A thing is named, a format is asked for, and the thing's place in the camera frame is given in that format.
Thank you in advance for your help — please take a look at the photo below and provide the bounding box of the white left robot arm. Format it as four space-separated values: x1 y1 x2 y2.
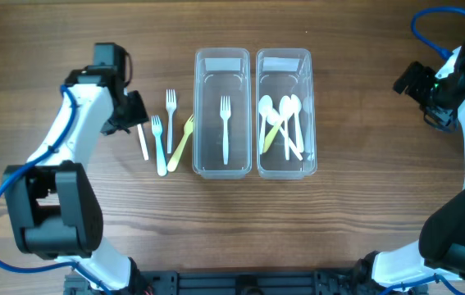
2 84 146 294

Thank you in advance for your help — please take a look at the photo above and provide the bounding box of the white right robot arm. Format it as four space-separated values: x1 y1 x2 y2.
353 60 465 293

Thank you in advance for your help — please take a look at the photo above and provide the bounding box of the white plastic spoon slanted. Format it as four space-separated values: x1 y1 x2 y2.
258 95 272 154

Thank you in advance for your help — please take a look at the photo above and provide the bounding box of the clear plastic container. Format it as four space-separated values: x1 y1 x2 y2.
193 48 252 179
256 48 317 179

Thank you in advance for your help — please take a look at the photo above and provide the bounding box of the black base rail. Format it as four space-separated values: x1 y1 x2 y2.
63 268 428 295

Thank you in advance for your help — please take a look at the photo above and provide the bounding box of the yellow plastic spoon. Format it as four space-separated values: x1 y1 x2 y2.
262 118 283 152

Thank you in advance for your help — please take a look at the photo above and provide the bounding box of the right clear plastic container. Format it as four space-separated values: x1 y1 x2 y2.
256 48 317 179

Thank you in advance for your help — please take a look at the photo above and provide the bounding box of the white plastic fork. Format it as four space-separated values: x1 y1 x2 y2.
166 89 177 154
137 124 149 161
220 96 231 165

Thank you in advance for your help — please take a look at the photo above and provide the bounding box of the white plastic spoon wide handle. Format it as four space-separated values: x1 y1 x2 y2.
290 94 304 152

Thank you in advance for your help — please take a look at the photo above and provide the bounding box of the white plastic spoon in container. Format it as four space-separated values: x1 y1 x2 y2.
267 108 303 161

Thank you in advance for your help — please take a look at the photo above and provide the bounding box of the yellow plastic fork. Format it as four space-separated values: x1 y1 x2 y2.
167 115 194 172

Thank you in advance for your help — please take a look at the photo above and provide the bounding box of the light blue plastic fork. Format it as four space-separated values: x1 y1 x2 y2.
151 115 167 176

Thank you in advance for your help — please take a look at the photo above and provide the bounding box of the left clear plastic container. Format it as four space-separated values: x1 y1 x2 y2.
193 48 252 179

